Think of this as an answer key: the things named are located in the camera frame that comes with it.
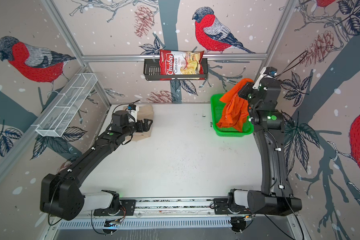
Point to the aluminium mounting rail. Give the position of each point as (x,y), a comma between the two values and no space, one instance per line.
(174,207)

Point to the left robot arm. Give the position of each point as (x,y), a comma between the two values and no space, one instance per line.
(60,193)

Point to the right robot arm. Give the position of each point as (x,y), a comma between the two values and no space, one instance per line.
(276,195)

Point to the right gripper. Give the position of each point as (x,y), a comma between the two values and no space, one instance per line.
(247,89)

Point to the white wire mesh shelf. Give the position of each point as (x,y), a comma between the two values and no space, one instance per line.
(60,116)

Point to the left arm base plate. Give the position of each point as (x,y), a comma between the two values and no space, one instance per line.
(126,208)

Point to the red cassava chips bag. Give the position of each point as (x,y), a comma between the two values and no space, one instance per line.
(181,63)

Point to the black wall basket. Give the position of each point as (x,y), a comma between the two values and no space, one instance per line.
(152,72)

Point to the orange shorts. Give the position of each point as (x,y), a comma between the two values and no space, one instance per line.
(235,112)

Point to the green plastic basket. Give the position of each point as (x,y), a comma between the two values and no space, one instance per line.
(217,112)

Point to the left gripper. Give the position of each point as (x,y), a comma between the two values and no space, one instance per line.
(146,126)

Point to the controller board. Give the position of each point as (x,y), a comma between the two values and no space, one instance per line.
(239,224)
(111,226)

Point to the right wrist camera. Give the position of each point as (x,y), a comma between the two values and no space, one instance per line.
(266,72)

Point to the left controller board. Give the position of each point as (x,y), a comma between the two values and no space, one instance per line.
(111,226)

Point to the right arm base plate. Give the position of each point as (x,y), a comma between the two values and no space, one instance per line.
(224,206)

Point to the right controller board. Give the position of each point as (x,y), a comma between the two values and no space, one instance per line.
(239,224)

